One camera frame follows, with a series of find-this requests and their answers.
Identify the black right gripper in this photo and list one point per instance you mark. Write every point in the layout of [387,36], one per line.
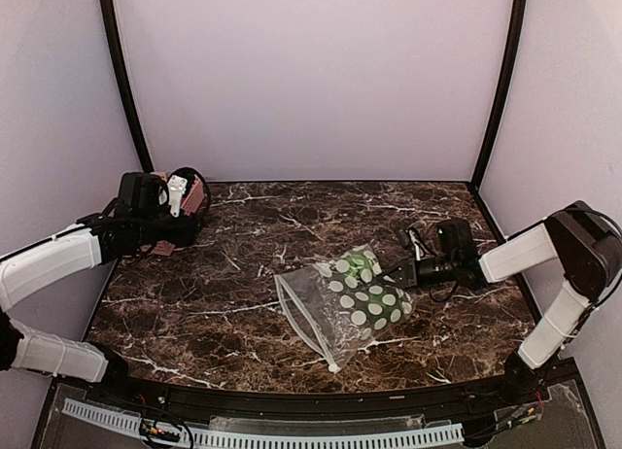
[409,271]

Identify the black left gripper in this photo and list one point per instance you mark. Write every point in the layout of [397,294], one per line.
[186,235]

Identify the green fake vegetable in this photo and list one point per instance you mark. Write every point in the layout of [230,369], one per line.
[372,303]

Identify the clear polka dot zip bag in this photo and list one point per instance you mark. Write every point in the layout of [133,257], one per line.
[338,306]

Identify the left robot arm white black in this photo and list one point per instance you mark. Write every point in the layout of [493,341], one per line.
[153,213]

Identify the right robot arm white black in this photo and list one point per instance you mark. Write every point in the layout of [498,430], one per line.
[581,243]

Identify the pink perforated plastic basket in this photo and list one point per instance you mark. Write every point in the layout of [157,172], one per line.
[189,200]

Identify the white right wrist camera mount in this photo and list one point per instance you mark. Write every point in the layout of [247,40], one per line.
[417,245]

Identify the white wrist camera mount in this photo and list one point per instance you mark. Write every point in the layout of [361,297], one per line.
[176,186]
[417,245]

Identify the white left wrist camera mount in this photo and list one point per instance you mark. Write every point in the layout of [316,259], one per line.
[176,186]

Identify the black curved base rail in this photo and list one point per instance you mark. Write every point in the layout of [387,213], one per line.
[461,401]

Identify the white slotted cable duct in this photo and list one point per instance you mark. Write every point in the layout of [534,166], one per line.
[225,432]

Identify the left black frame post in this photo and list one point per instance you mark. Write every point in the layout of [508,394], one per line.
[113,37]

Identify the black frame post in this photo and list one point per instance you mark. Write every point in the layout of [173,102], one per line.
[113,37]
[508,60]

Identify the right black frame post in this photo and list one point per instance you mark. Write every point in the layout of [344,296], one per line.
[508,60]

